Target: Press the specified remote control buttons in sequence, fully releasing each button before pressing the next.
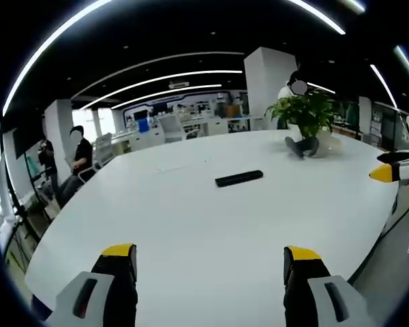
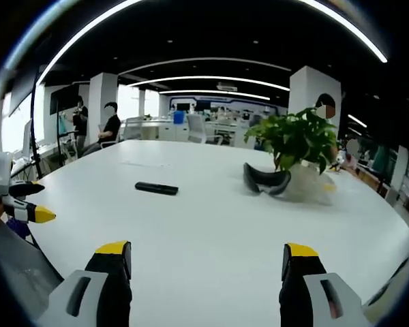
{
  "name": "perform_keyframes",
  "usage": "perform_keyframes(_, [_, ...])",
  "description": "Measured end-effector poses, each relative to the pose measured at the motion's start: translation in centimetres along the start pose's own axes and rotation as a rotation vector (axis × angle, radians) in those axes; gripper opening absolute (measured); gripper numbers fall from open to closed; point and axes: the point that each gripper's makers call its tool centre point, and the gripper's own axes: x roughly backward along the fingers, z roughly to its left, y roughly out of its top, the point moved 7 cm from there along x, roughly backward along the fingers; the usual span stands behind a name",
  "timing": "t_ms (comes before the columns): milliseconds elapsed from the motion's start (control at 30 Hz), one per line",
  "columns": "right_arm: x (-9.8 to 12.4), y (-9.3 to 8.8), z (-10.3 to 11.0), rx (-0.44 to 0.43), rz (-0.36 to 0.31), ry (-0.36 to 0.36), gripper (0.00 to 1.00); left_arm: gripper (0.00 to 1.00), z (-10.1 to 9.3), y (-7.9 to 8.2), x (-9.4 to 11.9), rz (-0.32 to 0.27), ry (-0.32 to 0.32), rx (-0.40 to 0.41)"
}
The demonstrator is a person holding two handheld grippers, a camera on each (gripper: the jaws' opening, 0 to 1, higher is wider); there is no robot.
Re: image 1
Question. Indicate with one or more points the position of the green potted plant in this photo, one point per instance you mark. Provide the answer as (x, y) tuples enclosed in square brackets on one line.
[(305, 122)]

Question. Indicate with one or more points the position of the white mesh office chair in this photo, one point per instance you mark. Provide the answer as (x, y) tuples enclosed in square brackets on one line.
[(173, 128)]

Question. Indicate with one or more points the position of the black remote control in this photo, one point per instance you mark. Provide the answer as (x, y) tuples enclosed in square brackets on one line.
[(239, 178)]

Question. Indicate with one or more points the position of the white display counter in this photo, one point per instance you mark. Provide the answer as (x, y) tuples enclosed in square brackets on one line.
[(194, 127)]

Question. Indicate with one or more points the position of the black tripod stand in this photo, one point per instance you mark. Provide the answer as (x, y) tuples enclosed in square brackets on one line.
[(18, 201)]

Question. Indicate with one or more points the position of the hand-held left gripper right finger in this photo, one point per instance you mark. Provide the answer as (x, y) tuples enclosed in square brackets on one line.
[(313, 289)]

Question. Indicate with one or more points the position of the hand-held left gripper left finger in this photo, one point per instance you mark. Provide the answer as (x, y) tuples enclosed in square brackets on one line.
[(102, 289)]

